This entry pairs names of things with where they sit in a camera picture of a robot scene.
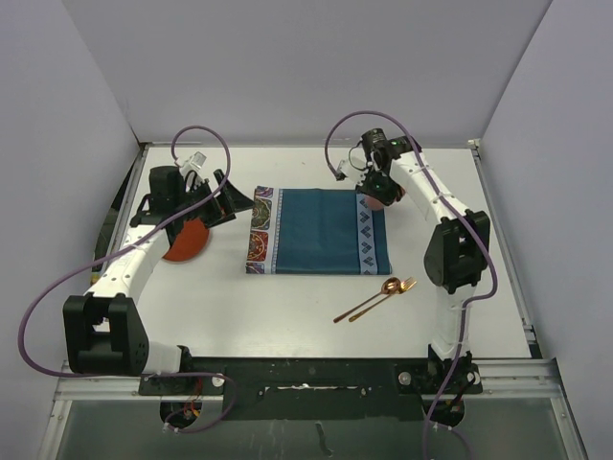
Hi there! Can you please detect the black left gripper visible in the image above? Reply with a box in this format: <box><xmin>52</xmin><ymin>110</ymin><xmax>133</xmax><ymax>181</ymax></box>
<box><xmin>173</xmin><ymin>171</ymin><xmax>255</xmax><ymax>229</ymax></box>

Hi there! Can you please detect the pink plastic cup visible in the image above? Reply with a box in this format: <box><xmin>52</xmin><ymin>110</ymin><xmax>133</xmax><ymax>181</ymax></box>
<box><xmin>365</xmin><ymin>189</ymin><xmax>405</xmax><ymax>211</ymax></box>

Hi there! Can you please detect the red round plate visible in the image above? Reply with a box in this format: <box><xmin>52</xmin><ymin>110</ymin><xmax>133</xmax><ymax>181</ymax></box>
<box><xmin>163</xmin><ymin>219</ymin><xmax>210</xmax><ymax>263</ymax></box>

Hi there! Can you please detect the blue patterned placemat cloth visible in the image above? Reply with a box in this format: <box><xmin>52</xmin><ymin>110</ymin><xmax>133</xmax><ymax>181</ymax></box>
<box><xmin>245</xmin><ymin>186</ymin><xmax>392</xmax><ymax>275</ymax></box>

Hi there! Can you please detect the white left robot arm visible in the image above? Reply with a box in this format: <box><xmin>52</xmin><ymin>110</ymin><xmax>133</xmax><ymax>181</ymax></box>
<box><xmin>62</xmin><ymin>152</ymin><xmax>254</xmax><ymax>394</ymax></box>

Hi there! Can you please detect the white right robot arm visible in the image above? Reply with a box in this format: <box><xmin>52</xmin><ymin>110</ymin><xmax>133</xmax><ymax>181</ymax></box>
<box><xmin>338</xmin><ymin>128</ymin><xmax>490</xmax><ymax>392</ymax></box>

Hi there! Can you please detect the copper spoon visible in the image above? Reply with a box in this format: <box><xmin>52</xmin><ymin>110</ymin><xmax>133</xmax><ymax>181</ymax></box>
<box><xmin>332</xmin><ymin>277</ymin><xmax>400</xmax><ymax>323</ymax></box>

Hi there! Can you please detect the copper fork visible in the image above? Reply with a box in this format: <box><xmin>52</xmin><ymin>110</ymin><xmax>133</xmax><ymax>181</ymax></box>
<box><xmin>345</xmin><ymin>277</ymin><xmax>417</xmax><ymax>323</ymax></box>

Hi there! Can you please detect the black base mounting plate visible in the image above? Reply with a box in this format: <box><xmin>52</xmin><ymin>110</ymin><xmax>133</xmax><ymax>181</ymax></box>
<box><xmin>138</xmin><ymin>357</ymin><xmax>483</xmax><ymax>427</ymax></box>

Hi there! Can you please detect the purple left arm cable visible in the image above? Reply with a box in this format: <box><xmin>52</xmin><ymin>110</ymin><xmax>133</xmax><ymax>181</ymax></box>
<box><xmin>17</xmin><ymin>125</ymin><xmax>238</xmax><ymax>435</ymax></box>

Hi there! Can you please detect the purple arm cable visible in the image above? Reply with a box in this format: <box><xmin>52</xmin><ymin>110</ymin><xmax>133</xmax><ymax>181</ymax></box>
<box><xmin>324</xmin><ymin>110</ymin><xmax>497</xmax><ymax>460</ymax></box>
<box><xmin>17</xmin><ymin>125</ymin><xmax>238</xmax><ymax>435</ymax></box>

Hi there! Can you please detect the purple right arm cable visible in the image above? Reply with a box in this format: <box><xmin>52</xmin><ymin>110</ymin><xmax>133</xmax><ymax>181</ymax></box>
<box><xmin>324</xmin><ymin>110</ymin><xmax>497</xmax><ymax>460</ymax></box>

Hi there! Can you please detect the aluminium front rail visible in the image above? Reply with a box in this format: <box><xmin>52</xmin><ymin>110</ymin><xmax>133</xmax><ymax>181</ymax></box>
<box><xmin>55</xmin><ymin>357</ymin><xmax>562</xmax><ymax>401</ymax></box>

